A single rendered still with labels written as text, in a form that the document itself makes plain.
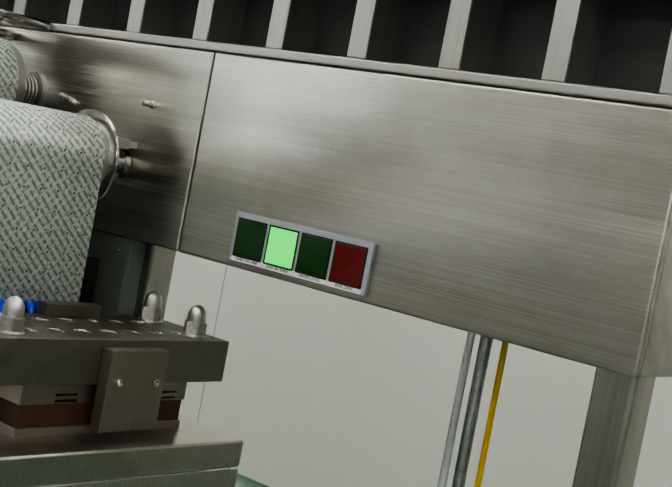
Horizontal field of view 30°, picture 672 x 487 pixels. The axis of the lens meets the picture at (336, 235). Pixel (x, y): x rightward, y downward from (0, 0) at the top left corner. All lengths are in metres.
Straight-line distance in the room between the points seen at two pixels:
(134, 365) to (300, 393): 3.09
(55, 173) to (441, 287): 0.59
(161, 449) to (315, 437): 3.02
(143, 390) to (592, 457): 0.59
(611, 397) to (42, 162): 0.83
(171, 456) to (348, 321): 2.92
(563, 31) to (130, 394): 0.73
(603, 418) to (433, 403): 2.78
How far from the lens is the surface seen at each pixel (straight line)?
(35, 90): 2.11
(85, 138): 1.83
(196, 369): 1.77
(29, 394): 1.60
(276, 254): 1.70
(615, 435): 1.60
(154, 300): 1.85
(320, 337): 4.66
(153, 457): 1.68
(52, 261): 1.82
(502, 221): 1.50
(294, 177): 1.70
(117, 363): 1.64
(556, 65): 1.50
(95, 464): 1.61
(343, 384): 4.59
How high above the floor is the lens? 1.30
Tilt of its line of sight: 3 degrees down
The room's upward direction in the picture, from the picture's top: 11 degrees clockwise
